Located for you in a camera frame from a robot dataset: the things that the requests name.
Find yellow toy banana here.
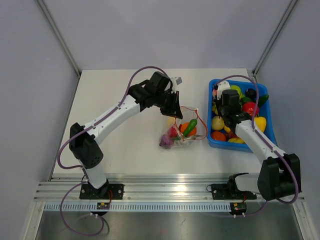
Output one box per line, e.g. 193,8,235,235
228,137,245,144

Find purple toy onion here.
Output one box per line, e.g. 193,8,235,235
159,134,174,149

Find orange toy tomato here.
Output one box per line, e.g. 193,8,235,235
210,131,227,142

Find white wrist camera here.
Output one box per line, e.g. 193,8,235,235
216,80,231,100
171,77,183,86

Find green toy chili pepper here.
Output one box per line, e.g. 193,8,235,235
182,119,198,137

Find yellow toy bell pepper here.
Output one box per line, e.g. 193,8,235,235
254,116,267,133

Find black mounting plate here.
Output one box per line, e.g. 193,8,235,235
206,183,257,201
79,183,124,200

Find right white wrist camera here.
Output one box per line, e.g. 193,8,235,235
216,80,231,100

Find white slotted cable duct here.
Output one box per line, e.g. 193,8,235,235
44,202,231,213

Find green toy cucumber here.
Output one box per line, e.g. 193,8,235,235
258,94,269,108

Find red toy apple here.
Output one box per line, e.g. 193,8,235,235
242,102,256,117

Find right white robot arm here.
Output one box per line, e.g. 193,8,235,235
214,89,301,204

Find green toy apple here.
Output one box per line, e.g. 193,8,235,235
230,85,242,97

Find orange toy fruit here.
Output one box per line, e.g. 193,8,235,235
179,122,197,136

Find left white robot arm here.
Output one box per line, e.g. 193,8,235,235
69,71,183,200

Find aluminium rail base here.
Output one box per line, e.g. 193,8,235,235
33,173,303,202

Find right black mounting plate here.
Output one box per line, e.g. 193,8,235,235
206,183,257,201

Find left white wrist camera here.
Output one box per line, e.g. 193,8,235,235
171,77,183,86

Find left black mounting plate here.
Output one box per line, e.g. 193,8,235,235
79,183,124,200

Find clear zip top bag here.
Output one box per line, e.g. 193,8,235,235
159,106,209,150

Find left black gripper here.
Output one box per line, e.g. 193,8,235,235
153,90,183,119

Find beige toy pear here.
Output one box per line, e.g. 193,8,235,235
211,115,225,131

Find dark toy avocado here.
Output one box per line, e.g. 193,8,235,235
245,88,257,100

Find blue plastic bin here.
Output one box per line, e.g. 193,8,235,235
207,79,276,153

